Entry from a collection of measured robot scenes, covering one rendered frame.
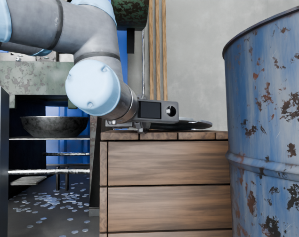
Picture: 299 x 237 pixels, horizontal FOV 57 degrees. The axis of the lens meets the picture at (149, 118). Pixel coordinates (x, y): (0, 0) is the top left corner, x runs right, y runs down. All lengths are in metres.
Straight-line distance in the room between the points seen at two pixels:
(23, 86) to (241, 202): 1.08
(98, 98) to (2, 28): 0.15
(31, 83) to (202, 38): 1.91
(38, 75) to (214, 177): 0.88
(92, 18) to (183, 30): 2.38
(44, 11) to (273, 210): 0.37
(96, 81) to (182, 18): 2.48
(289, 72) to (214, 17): 2.63
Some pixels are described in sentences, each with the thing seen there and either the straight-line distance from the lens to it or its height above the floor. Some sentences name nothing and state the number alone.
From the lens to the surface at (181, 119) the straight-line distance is 0.71.
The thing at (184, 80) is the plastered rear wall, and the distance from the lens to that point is 2.69.
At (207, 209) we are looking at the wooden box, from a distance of 0.73.
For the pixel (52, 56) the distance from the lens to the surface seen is 1.34.
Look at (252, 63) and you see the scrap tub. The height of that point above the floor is 0.44.
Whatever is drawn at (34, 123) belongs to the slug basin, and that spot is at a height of 0.38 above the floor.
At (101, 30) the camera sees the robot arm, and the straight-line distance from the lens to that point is 0.45.
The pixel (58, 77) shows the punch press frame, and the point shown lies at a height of 0.58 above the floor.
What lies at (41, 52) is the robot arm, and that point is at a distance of 0.79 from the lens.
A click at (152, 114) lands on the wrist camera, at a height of 0.39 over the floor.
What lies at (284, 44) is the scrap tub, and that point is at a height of 0.45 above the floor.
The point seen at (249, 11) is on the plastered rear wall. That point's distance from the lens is 3.07.
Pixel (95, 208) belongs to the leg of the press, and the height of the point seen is 0.03.
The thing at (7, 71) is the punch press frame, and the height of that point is 0.60.
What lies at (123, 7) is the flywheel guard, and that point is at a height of 0.94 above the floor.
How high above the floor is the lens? 0.37
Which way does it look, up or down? 2 degrees up
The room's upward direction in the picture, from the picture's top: straight up
